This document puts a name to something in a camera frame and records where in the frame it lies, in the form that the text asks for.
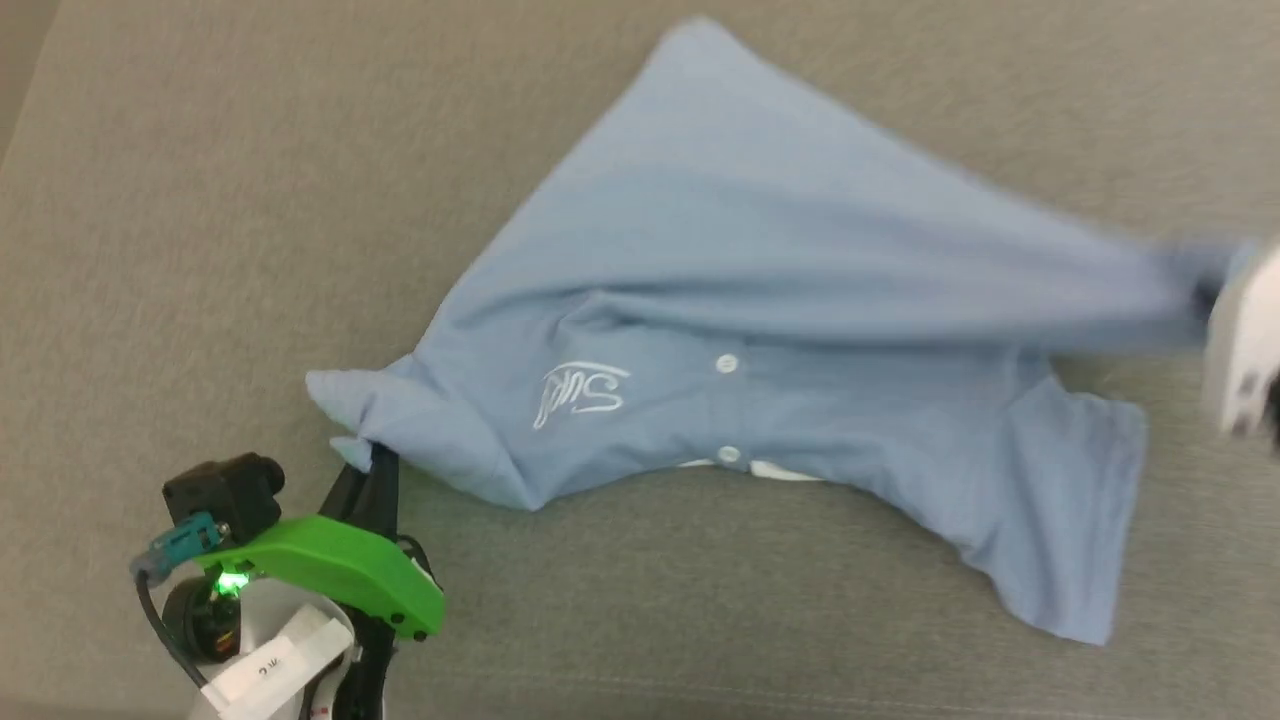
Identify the light blue polo shirt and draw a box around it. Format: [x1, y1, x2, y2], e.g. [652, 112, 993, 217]
[304, 15, 1263, 648]

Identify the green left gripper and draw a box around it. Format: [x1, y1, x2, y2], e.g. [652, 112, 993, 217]
[195, 444, 447, 642]

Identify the grey fabric sofa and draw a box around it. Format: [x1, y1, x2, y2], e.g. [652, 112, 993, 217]
[0, 0, 1280, 720]

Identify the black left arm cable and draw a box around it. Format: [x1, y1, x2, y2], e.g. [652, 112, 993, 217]
[129, 511, 223, 693]

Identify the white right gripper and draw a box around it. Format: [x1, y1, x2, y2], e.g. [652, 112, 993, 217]
[1202, 240, 1280, 443]

